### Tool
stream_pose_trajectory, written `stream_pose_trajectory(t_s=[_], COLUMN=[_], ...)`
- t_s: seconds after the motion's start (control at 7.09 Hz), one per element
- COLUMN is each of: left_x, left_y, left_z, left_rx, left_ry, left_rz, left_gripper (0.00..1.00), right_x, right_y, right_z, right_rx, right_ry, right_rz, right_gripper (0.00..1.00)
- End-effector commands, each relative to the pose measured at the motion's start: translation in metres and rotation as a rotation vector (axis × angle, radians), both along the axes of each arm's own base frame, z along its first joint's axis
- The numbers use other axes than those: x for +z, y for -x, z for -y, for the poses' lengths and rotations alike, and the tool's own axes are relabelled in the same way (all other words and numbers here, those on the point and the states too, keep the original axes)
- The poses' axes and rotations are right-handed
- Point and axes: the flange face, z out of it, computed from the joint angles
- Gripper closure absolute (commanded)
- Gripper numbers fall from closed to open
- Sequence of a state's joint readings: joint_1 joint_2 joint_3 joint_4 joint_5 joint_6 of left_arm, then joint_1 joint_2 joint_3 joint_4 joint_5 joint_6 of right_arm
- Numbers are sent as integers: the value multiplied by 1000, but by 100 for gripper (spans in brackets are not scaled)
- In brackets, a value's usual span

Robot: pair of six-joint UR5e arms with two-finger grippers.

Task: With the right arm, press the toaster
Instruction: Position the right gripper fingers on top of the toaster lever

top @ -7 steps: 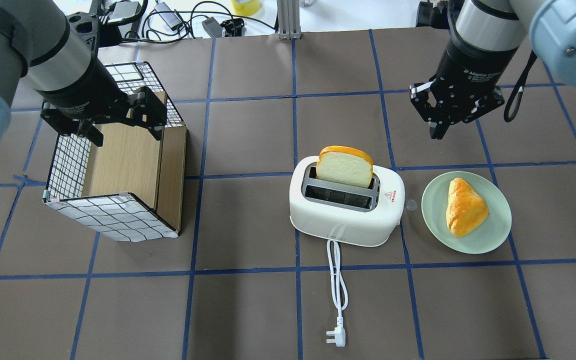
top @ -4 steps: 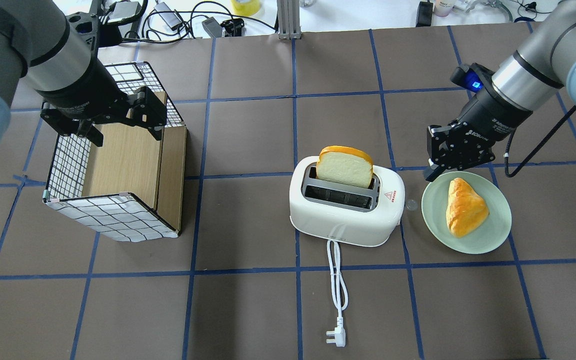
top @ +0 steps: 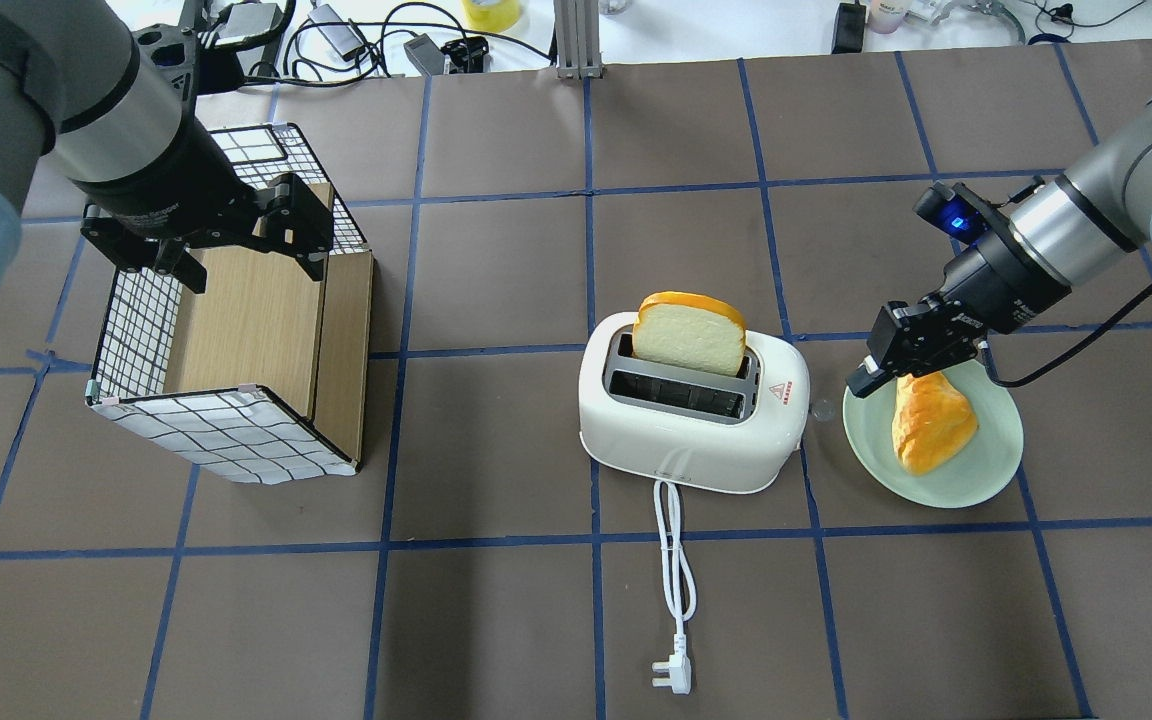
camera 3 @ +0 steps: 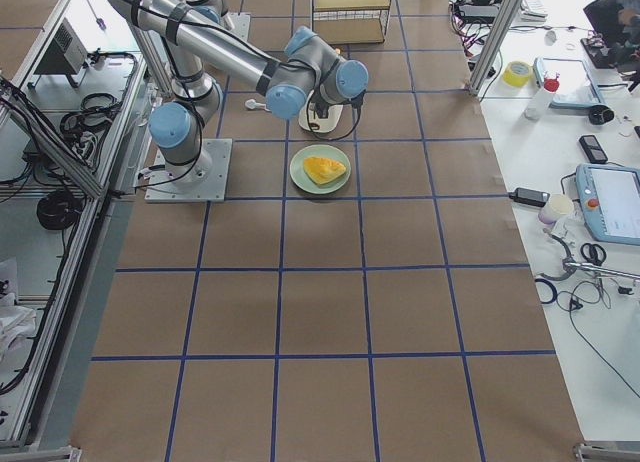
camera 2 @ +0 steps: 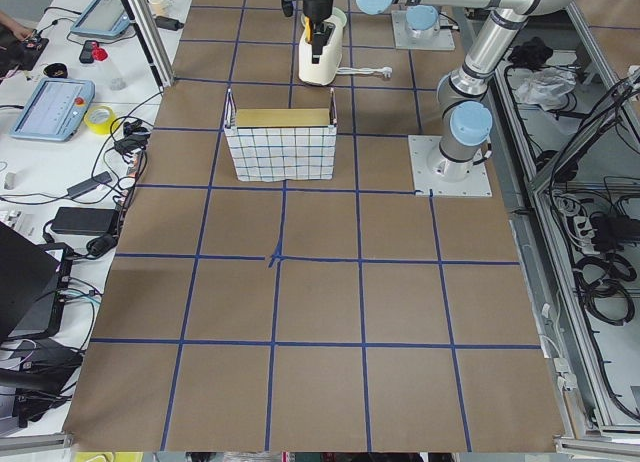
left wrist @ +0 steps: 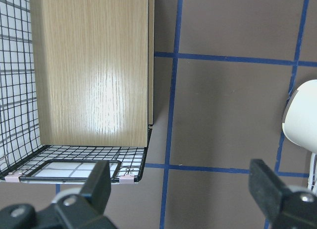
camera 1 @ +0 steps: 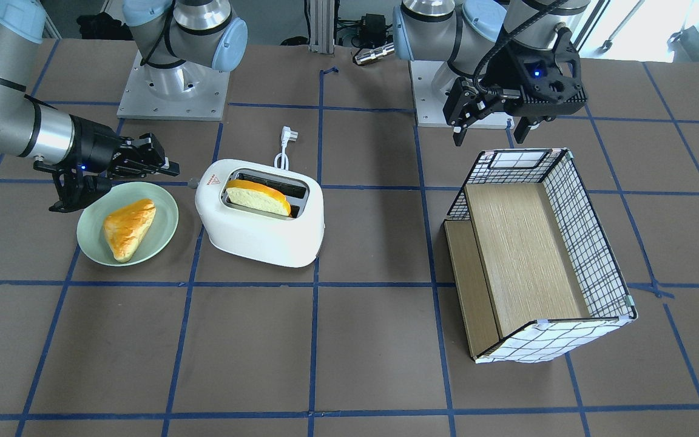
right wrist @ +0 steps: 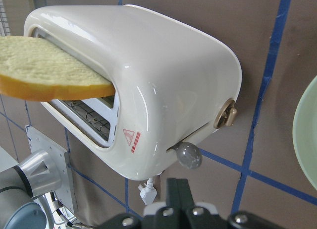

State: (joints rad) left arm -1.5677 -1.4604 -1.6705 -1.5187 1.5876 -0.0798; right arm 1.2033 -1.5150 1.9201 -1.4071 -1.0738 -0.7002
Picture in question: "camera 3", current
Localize black remote control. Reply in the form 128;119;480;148
578;135;608;165

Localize white bottle red cap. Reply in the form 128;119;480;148
523;74;560;121

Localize white toaster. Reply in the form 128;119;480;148
298;103;343;134

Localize yellow tape roll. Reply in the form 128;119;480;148
502;61;533;88

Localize blue teach pendant far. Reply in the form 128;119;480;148
533;57;605;109

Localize blue teach pendant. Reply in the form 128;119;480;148
566;163;639;246
533;57;605;109

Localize bread slice on plate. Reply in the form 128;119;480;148
303;156;347;186

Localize green plate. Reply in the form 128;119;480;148
289;144;351;195

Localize black scissors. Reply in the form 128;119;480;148
580;242;607;266

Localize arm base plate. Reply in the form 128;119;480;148
144;138;232;203
221;11;251;43

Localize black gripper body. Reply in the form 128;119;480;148
308;89;331;122

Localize blue teach pendant near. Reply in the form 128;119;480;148
566;163;639;246

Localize black power adapter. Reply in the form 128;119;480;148
508;187;550;208

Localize white paper cup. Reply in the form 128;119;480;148
538;194;574;225

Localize aluminium frame post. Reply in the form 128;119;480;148
467;0;522;95

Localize wire shelf with wooden boards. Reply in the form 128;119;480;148
310;0;393;45

